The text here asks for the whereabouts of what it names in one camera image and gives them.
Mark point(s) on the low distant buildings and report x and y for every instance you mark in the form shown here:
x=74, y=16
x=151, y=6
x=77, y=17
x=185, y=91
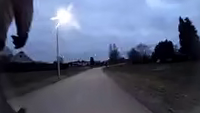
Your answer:
x=80, y=63

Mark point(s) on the grey asphalt path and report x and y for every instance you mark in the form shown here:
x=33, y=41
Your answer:
x=87, y=96

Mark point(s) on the street lamp pole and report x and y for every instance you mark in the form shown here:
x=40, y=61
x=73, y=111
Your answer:
x=58, y=51

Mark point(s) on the row of dark trees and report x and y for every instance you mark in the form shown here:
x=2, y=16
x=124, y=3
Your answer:
x=144, y=53

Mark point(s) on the dark grass field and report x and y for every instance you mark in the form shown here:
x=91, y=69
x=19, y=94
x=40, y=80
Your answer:
x=163, y=85

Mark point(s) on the dark hedge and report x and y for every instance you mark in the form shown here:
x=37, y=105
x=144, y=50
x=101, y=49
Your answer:
x=32, y=66

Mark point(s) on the dark grass verge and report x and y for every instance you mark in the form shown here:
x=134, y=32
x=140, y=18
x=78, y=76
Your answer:
x=32, y=81

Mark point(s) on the house with pitched roof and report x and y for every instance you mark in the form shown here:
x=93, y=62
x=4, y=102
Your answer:
x=20, y=57

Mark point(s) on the tall dark tree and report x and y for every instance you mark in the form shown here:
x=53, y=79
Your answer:
x=188, y=37

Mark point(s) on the person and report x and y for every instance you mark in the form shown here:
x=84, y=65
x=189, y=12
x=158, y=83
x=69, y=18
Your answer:
x=0, y=38

